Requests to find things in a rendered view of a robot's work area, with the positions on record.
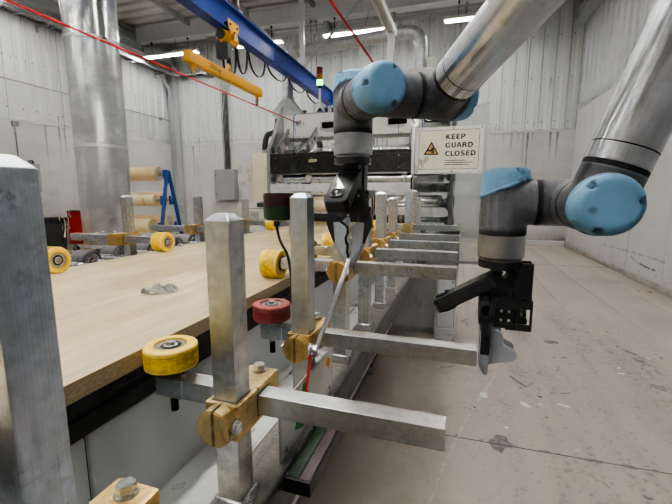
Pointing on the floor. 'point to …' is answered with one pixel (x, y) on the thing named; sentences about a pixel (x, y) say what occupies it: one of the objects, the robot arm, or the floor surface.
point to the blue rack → (169, 198)
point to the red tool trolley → (75, 226)
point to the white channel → (386, 25)
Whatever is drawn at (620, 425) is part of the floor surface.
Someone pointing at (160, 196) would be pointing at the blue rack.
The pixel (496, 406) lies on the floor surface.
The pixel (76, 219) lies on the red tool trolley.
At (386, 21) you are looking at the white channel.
